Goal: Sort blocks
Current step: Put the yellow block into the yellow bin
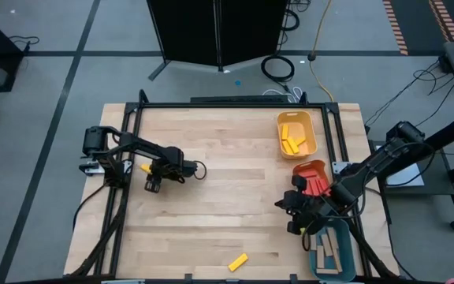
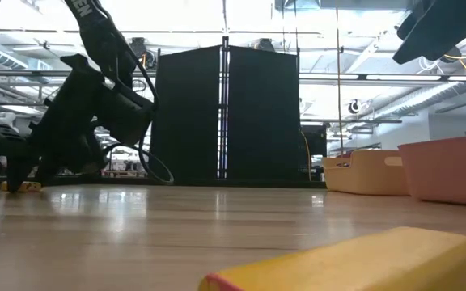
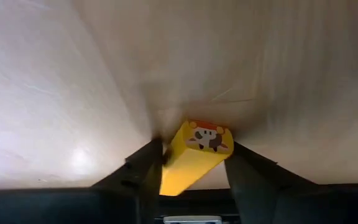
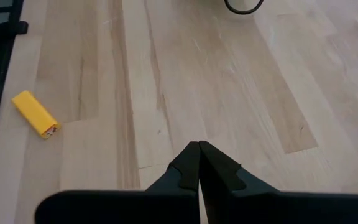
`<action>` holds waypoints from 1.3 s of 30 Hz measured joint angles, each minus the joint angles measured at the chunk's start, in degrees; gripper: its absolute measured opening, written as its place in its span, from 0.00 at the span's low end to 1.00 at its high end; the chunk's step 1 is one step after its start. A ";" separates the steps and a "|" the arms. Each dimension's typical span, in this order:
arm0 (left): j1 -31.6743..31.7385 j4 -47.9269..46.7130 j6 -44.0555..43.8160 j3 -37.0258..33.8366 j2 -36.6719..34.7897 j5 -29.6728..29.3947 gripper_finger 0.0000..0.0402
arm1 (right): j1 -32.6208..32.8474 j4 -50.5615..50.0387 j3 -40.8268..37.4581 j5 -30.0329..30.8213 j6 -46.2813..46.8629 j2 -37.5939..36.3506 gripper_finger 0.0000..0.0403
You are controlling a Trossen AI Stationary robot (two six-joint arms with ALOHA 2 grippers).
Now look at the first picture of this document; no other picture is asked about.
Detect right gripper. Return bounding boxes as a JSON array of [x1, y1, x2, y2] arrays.
[[274, 175, 330, 234]]

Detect orange plastic bin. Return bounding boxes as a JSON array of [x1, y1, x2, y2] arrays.
[[292, 159, 333, 198]]

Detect teal plastic bin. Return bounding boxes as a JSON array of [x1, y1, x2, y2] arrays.
[[307, 219, 357, 282]]

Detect yellow plastic bin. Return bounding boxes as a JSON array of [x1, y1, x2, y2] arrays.
[[276, 110, 318, 161]]

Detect black bar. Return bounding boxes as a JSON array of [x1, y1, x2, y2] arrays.
[[190, 95, 287, 105]]

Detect silver laptop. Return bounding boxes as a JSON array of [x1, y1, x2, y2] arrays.
[[374, 144, 426, 189]]

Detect black folding partition screen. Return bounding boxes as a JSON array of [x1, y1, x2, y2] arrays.
[[147, 0, 290, 82]]

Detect black cart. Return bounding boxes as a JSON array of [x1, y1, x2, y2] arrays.
[[368, 140, 454, 234]]

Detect black metal beam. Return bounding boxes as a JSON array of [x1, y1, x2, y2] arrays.
[[415, 112, 454, 169]]

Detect black striped floor mat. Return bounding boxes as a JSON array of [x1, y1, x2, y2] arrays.
[[382, 0, 454, 56]]

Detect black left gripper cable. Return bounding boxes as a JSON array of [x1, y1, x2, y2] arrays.
[[192, 159, 209, 181]]

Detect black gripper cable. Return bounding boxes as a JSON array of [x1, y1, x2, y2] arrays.
[[192, 159, 209, 181], [363, 140, 436, 216]]

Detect black power cable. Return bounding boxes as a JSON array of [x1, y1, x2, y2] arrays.
[[72, 183, 108, 233]]

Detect black metal rig frame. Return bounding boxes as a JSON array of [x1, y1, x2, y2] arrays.
[[63, 88, 401, 284]]

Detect white cable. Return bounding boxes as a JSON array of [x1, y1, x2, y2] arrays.
[[262, 86, 303, 104]]

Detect black coiled floor cable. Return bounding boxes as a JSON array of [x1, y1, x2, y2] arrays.
[[260, 54, 296, 83]]

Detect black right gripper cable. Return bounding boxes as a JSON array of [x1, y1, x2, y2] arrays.
[[363, 140, 436, 216]]

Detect yellow extension cable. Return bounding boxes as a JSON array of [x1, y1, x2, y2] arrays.
[[307, 0, 335, 103]]

